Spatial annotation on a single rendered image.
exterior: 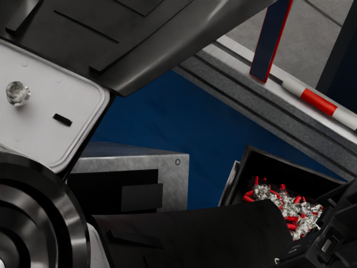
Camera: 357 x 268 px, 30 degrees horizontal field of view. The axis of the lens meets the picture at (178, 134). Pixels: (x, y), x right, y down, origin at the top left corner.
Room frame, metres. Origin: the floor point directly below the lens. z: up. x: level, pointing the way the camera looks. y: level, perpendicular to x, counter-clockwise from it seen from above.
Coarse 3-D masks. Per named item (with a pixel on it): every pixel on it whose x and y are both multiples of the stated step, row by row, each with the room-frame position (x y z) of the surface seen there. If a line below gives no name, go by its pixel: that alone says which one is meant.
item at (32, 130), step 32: (0, 64) 0.23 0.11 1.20; (32, 64) 0.23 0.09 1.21; (0, 96) 0.21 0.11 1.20; (32, 96) 0.21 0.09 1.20; (64, 96) 0.21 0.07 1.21; (96, 96) 0.22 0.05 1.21; (0, 128) 0.19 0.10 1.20; (32, 128) 0.19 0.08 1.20; (64, 128) 0.19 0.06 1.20; (64, 160) 0.17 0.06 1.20
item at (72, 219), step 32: (0, 160) 0.14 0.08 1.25; (32, 160) 0.15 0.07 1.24; (0, 192) 0.13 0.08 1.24; (32, 192) 0.14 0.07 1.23; (64, 192) 0.14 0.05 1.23; (0, 224) 0.12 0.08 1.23; (32, 224) 0.12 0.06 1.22; (64, 224) 0.13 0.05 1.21; (0, 256) 0.11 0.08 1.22; (32, 256) 0.11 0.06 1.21; (64, 256) 0.12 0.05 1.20
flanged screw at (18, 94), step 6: (12, 84) 0.21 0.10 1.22; (18, 84) 0.21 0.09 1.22; (6, 90) 0.20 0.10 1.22; (12, 90) 0.21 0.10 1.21; (18, 90) 0.21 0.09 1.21; (24, 90) 0.20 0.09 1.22; (6, 96) 0.20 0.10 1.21; (12, 96) 0.20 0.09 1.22; (18, 96) 0.20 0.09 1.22; (24, 96) 0.20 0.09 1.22; (12, 102) 0.20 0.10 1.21; (18, 102) 0.20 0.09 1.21; (24, 102) 0.20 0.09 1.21
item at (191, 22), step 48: (0, 0) 0.27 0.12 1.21; (48, 0) 0.28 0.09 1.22; (96, 0) 0.28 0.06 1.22; (144, 0) 0.29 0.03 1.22; (192, 0) 0.30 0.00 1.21; (240, 0) 0.31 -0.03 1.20; (48, 48) 0.24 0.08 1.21; (96, 48) 0.25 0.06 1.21; (144, 48) 0.25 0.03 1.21; (192, 48) 0.26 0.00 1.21
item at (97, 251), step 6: (90, 228) 0.18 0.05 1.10; (90, 234) 0.17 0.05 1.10; (96, 234) 0.18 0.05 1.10; (90, 240) 0.17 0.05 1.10; (96, 240) 0.17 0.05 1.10; (96, 246) 0.17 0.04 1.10; (102, 246) 0.17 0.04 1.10; (96, 252) 0.16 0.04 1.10; (102, 252) 0.16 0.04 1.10; (96, 258) 0.16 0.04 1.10; (102, 258) 0.16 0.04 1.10; (90, 264) 0.15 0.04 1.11; (96, 264) 0.15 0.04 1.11; (102, 264) 0.15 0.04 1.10; (108, 264) 0.15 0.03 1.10
